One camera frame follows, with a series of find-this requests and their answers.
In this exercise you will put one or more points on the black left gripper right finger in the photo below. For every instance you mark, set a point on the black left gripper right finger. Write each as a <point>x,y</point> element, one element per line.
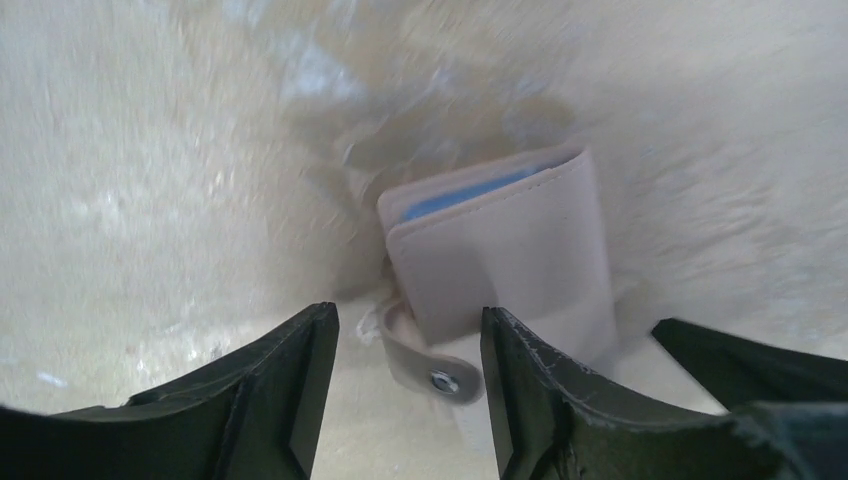
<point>553,417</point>

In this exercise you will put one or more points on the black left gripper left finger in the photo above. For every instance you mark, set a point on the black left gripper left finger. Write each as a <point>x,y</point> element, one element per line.
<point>255,413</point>

